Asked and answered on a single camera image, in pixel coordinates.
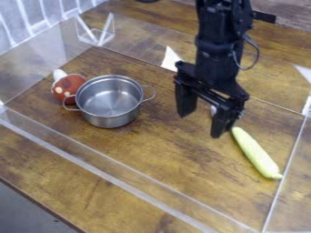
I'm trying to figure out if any small steel pot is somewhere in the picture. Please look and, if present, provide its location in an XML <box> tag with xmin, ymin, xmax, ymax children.
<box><xmin>61</xmin><ymin>75</ymin><xmax>156</xmax><ymax>128</ymax></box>

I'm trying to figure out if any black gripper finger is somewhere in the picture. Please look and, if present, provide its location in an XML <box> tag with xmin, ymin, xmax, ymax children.
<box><xmin>209</xmin><ymin>101</ymin><xmax>238</xmax><ymax>138</ymax></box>
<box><xmin>174</xmin><ymin>84</ymin><xmax>197</xmax><ymax>117</ymax></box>

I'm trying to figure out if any black bar on table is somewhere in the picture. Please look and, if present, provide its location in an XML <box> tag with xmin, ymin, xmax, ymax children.
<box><xmin>253</xmin><ymin>11</ymin><xmax>276</xmax><ymax>24</ymax></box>

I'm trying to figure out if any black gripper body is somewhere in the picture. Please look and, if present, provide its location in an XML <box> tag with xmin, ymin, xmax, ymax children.
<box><xmin>173</xmin><ymin>61</ymin><xmax>249</xmax><ymax>117</ymax></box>

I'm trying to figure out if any clear acrylic enclosure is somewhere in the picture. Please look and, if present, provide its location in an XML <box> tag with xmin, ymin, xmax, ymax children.
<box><xmin>0</xmin><ymin>0</ymin><xmax>311</xmax><ymax>233</ymax></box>

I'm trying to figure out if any green handled metal spoon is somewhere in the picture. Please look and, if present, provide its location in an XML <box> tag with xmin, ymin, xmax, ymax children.
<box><xmin>224</xmin><ymin>125</ymin><xmax>282</xmax><ymax>179</ymax></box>

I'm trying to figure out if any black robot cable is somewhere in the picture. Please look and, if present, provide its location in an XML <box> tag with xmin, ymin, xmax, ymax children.
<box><xmin>229</xmin><ymin>32</ymin><xmax>261</xmax><ymax>71</ymax></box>

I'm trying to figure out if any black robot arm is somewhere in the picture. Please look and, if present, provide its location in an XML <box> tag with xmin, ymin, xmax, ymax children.
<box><xmin>173</xmin><ymin>0</ymin><xmax>253</xmax><ymax>138</ymax></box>

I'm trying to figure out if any red toy mushroom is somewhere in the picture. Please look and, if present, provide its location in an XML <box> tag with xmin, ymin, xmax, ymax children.
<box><xmin>50</xmin><ymin>69</ymin><xmax>86</xmax><ymax>105</ymax></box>

